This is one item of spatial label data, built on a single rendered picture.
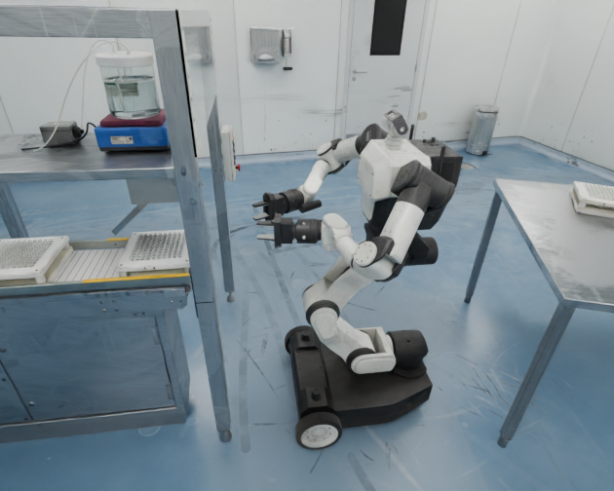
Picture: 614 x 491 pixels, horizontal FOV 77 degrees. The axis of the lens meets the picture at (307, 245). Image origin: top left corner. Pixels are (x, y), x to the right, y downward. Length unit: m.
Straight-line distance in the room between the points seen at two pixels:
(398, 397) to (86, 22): 1.72
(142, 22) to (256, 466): 1.63
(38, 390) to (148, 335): 0.53
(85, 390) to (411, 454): 1.41
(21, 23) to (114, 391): 1.35
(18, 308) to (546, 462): 2.16
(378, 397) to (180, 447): 0.90
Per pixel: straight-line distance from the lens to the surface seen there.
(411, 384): 1.98
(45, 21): 1.14
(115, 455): 2.06
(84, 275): 1.58
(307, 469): 1.88
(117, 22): 1.09
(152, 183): 1.47
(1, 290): 1.59
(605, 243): 2.01
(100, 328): 1.66
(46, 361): 1.85
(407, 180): 1.18
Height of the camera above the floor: 1.65
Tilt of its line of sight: 31 degrees down
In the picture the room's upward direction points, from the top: 1 degrees clockwise
